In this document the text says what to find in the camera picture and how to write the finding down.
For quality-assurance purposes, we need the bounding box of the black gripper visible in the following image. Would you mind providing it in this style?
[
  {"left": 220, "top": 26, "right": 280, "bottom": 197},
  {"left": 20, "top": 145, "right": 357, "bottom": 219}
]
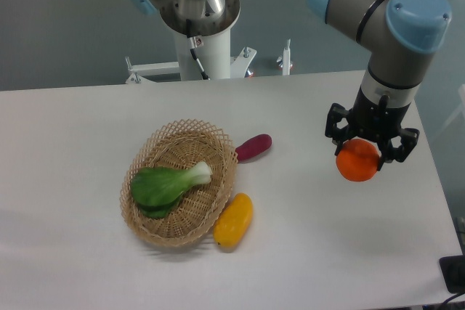
[{"left": 325, "top": 89, "right": 420, "bottom": 171}]

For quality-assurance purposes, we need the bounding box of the orange fruit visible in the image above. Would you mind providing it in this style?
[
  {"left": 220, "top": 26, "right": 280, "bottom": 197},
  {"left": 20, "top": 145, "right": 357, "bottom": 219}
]
[{"left": 336, "top": 139, "right": 380, "bottom": 182}]

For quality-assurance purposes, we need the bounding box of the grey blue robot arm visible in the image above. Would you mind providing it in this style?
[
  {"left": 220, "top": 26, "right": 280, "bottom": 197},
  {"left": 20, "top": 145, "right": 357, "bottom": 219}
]
[{"left": 131, "top": 0, "right": 452, "bottom": 165}]

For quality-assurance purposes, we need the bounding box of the woven wicker basket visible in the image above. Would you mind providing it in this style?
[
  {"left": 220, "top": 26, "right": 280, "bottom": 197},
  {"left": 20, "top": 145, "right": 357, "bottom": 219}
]
[{"left": 120, "top": 119, "right": 238, "bottom": 247}]

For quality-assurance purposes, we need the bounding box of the purple sweet potato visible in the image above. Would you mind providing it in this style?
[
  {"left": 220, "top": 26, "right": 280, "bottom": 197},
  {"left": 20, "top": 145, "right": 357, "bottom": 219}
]
[{"left": 235, "top": 134, "right": 272, "bottom": 163}]

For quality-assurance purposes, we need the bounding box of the yellow mango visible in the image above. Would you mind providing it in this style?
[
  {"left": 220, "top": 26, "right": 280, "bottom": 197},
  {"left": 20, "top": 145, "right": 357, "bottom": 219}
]
[{"left": 213, "top": 193, "right": 254, "bottom": 250}]

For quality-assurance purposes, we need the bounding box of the black device at table edge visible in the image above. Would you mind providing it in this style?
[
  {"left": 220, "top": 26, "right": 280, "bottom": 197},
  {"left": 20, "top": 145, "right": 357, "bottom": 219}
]
[{"left": 439, "top": 255, "right": 464, "bottom": 293}]

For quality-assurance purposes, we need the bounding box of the green bok choy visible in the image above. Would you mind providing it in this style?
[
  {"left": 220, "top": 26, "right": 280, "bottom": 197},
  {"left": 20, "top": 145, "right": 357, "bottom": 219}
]
[{"left": 130, "top": 161, "right": 213, "bottom": 219}]

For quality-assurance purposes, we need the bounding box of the white frame right edge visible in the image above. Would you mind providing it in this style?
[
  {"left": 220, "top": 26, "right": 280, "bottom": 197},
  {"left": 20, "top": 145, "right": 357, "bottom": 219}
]
[{"left": 431, "top": 84, "right": 465, "bottom": 142}]

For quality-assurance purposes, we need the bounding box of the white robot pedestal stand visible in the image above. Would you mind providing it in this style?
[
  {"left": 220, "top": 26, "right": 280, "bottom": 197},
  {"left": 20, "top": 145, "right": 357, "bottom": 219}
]
[{"left": 124, "top": 0, "right": 294, "bottom": 85}]

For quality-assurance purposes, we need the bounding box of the black cable on pedestal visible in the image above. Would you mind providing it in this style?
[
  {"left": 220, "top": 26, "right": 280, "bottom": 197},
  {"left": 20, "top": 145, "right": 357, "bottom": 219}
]
[{"left": 185, "top": 19, "right": 211, "bottom": 81}]

